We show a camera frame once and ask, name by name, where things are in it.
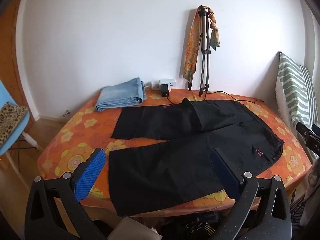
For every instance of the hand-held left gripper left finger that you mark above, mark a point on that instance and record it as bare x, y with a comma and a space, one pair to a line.
91, 172

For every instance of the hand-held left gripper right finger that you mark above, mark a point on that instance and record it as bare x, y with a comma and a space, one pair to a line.
225, 172

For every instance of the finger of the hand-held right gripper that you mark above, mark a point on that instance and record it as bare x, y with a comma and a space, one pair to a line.
303, 129

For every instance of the black pants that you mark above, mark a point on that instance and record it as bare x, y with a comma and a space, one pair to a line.
162, 170

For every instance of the green striped white cushion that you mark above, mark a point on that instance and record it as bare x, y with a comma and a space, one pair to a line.
292, 92

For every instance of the orange floral table cover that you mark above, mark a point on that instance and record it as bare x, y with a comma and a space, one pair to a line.
75, 135

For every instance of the metal door stopper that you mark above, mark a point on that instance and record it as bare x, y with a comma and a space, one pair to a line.
66, 113

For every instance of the beige box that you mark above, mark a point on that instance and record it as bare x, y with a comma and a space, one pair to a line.
132, 230

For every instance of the folded light blue jeans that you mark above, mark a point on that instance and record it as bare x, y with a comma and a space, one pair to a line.
120, 95

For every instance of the leopard print cushion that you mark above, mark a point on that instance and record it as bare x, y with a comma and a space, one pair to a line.
10, 122

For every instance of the black power adapter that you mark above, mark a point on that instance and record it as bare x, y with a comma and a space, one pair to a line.
164, 91

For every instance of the white power strip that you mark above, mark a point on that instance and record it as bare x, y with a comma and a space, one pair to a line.
167, 82

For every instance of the metal tripod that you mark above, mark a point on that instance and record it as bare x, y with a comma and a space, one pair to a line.
203, 62

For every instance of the blue chair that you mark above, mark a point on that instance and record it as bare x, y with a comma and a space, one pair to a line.
10, 92

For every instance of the orange patterned scarf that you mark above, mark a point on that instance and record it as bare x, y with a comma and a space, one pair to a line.
191, 57

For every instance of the wooden door frame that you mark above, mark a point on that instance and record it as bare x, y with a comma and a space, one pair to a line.
10, 55

